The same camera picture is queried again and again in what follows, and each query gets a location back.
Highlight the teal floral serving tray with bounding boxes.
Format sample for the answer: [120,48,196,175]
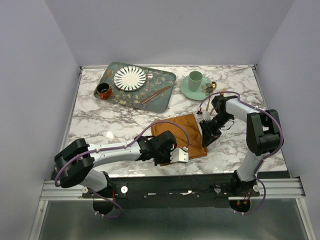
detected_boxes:
[94,62,177,113]

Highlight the orange-brown cloth napkin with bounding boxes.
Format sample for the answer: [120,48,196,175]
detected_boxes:
[150,113,208,167]

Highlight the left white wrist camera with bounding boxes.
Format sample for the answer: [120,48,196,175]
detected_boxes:
[170,148,189,164]

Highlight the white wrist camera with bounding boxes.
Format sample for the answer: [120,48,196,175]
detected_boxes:
[170,148,189,164]
[201,110,211,121]

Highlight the copper table knife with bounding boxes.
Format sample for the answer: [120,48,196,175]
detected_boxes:
[141,86,171,104]

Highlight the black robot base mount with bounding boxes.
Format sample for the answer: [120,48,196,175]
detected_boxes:
[98,173,260,209]

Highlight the copper fork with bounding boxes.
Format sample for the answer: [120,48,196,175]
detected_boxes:
[206,87,227,116]

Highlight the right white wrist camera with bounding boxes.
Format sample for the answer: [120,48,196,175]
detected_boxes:
[201,110,211,121]

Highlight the mint green saucer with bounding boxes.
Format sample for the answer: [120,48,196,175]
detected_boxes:
[180,76,214,101]

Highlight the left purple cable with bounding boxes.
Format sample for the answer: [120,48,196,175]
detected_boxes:
[54,120,191,219]

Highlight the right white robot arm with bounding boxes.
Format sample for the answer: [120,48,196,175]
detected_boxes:
[199,95,284,196]

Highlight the mint green cup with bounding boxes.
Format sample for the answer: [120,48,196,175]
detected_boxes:
[188,71,203,92]

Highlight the copper black mug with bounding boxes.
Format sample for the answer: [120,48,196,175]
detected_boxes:
[94,82,113,100]

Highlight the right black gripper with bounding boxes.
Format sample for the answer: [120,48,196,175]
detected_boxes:
[199,113,234,147]

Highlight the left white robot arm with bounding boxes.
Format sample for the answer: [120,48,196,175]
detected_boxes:
[54,130,178,198]

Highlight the white black striped plate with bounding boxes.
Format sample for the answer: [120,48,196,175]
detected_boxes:
[113,65,147,92]

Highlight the gold spoon with flower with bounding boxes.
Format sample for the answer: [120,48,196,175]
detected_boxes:
[201,81,217,96]

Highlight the aluminium frame rail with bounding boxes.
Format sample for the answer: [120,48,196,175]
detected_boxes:
[40,178,305,201]

